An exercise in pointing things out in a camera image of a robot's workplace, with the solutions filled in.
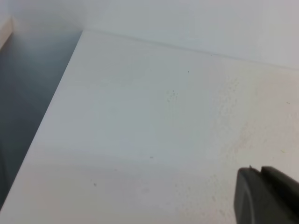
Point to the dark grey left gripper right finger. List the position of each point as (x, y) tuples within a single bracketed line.
[(277, 177)]

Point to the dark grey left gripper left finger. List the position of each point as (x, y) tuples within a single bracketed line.
[(258, 201)]

